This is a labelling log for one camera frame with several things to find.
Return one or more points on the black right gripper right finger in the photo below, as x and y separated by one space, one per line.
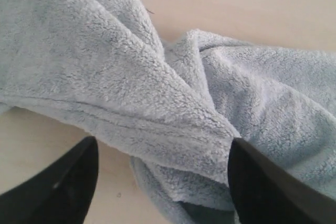
262 192

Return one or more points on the light blue fluffy towel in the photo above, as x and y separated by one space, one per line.
173 107

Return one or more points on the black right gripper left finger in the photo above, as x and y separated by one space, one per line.
61 193

